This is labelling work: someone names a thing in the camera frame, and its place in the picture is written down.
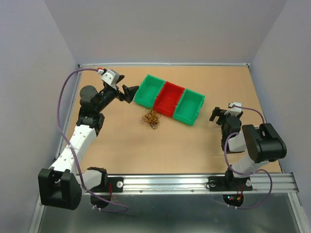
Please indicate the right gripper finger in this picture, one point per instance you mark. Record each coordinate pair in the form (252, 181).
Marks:
(215, 113)
(221, 116)

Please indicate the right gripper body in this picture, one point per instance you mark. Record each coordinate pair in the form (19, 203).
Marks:
(224, 122)

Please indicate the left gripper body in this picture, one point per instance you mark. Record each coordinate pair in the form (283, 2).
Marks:
(107, 95)

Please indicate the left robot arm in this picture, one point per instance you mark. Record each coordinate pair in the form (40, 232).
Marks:
(63, 184)

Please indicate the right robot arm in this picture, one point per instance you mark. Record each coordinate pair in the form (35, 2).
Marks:
(261, 144)

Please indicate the left green bin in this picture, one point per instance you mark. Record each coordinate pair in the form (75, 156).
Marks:
(148, 91)

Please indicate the green bin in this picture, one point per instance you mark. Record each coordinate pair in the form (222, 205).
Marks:
(189, 106)
(148, 91)

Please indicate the right green bin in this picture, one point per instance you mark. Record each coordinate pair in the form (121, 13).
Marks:
(189, 106)

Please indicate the red bin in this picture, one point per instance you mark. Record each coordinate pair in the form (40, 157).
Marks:
(168, 99)

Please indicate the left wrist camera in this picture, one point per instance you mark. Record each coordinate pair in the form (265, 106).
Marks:
(110, 77)

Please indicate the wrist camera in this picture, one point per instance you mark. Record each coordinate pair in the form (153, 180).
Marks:
(234, 108)
(110, 77)

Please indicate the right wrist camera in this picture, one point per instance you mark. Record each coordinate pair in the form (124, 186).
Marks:
(234, 108)

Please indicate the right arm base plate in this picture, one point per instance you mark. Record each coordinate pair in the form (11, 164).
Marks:
(222, 184)

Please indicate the aluminium rail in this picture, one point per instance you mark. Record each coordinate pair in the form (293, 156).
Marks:
(196, 184)

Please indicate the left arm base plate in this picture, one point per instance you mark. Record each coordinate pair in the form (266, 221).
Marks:
(116, 184)

